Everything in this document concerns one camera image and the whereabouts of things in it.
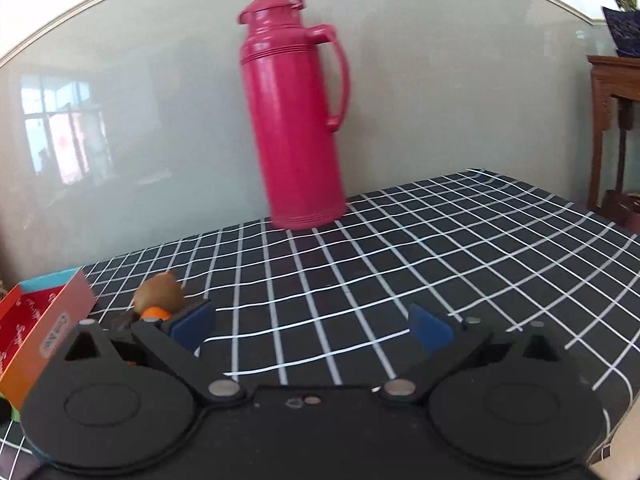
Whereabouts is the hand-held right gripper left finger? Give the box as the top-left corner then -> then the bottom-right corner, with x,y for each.
62,299 -> 247,406

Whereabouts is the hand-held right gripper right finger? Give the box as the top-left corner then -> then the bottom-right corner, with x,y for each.
372,302 -> 568,406

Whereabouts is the brown kiwi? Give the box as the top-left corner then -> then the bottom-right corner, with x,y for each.
134,271 -> 186,313

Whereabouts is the red cardboard box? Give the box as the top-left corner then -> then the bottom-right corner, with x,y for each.
0,267 -> 98,411

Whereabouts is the black white checked tablecloth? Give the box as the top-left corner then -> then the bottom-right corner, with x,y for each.
0,169 -> 640,480

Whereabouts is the pink thermos flask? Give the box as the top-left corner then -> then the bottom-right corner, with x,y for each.
236,0 -> 352,231

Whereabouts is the dark red container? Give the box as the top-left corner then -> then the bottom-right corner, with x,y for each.
600,189 -> 640,233

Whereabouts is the carved wooden stand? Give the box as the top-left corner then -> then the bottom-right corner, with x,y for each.
587,55 -> 640,233

